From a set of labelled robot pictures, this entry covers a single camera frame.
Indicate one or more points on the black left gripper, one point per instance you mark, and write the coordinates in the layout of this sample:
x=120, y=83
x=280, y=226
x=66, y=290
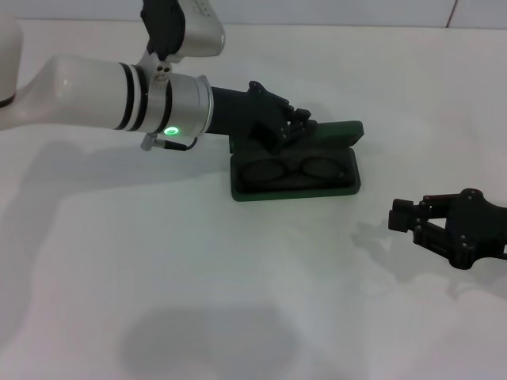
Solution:
x=245, y=115

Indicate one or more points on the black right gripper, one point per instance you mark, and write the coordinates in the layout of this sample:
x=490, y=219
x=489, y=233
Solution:
x=475, y=229

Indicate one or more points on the green glasses case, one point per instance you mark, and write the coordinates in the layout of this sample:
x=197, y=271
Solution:
x=336, y=130

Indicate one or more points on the black glasses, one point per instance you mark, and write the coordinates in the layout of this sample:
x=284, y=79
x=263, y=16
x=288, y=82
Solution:
x=293, y=170

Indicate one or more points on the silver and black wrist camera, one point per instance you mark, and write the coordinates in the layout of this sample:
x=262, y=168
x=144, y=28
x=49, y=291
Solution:
x=198, y=31

